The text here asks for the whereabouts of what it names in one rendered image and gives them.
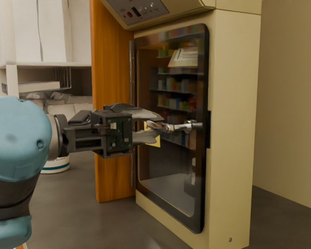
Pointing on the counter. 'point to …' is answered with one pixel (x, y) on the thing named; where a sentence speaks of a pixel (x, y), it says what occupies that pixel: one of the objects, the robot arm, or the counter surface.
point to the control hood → (186, 7)
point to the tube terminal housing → (224, 124)
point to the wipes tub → (56, 165)
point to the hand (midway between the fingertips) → (155, 124)
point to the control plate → (119, 6)
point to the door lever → (170, 126)
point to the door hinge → (130, 91)
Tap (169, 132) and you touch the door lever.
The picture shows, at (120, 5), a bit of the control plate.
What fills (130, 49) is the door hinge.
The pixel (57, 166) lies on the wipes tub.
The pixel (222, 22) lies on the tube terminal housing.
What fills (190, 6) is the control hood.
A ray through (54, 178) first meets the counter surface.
